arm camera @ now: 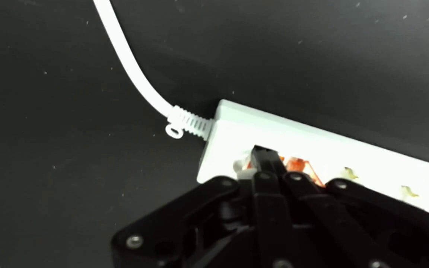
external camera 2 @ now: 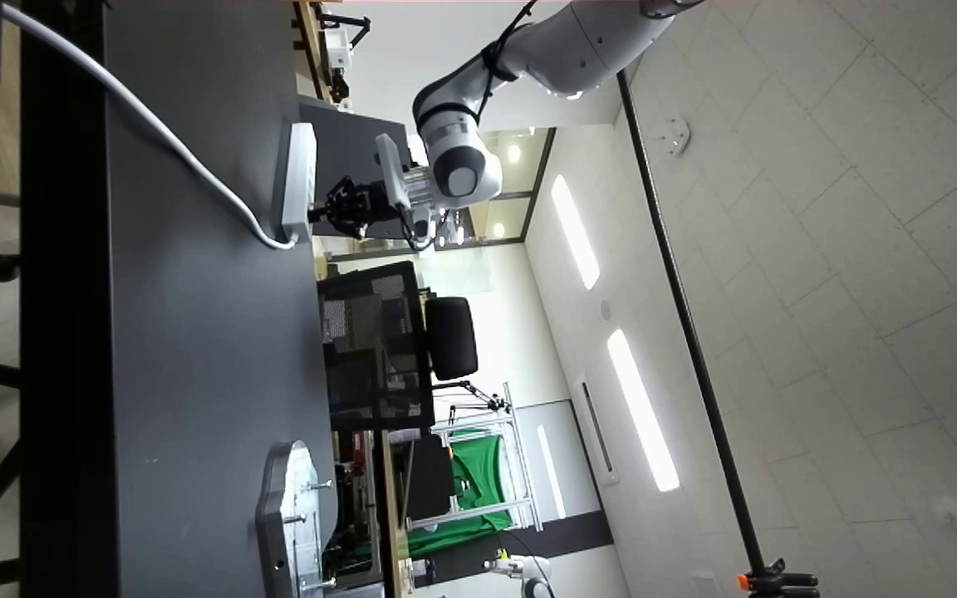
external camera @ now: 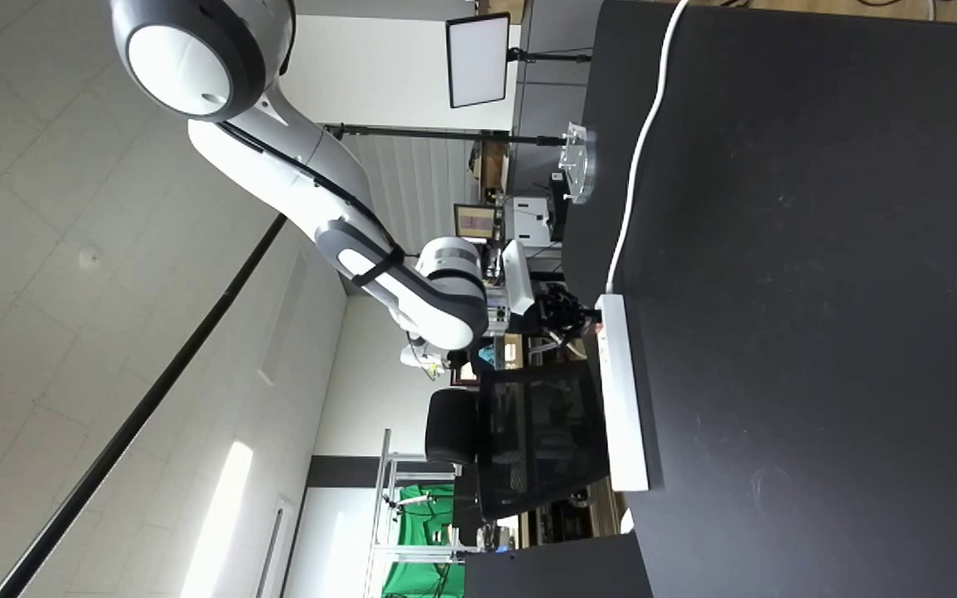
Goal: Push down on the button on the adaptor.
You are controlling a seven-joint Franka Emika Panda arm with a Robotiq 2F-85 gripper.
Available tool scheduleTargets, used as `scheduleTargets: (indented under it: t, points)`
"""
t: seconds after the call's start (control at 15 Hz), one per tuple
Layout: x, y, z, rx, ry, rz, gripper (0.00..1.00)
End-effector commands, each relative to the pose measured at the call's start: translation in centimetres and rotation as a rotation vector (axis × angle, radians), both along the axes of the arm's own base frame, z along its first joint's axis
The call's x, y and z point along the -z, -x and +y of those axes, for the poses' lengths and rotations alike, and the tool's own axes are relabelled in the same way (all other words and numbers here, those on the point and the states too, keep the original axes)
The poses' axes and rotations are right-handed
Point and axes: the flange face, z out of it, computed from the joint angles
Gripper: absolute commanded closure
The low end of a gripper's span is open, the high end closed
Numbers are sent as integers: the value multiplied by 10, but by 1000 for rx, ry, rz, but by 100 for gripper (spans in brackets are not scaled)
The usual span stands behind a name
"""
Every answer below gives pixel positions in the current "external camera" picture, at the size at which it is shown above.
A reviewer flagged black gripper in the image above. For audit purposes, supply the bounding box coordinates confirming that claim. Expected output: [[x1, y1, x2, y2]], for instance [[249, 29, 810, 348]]
[[529, 279, 606, 339]]

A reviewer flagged white power strip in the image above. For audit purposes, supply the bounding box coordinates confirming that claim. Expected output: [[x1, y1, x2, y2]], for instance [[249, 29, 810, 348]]
[[592, 290, 655, 499]]

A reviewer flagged black office chair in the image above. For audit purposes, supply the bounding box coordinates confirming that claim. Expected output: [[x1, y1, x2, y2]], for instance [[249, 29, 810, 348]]
[[422, 386, 490, 548]]

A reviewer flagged rectangular white light panel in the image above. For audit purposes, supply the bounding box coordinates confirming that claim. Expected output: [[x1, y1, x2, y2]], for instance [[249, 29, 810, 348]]
[[442, 10, 518, 113]]

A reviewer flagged green bin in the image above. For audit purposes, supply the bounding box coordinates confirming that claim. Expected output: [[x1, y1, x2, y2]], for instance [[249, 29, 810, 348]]
[[380, 481, 462, 598]]

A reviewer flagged white power cable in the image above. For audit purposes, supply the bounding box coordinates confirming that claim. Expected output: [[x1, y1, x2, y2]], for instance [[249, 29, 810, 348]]
[[602, 0, 695, 298]]

